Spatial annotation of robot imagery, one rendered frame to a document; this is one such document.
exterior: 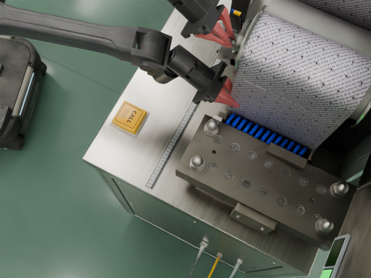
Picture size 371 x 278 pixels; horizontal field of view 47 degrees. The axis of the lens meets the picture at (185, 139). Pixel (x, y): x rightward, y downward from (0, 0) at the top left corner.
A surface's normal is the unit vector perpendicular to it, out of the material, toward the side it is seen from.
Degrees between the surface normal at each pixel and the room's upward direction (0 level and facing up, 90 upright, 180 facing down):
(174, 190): 0
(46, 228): 0
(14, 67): 0
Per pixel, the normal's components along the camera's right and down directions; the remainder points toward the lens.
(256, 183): 0.02, -0.33
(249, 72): -0.46, 0.84
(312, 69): -0.23, 0.18
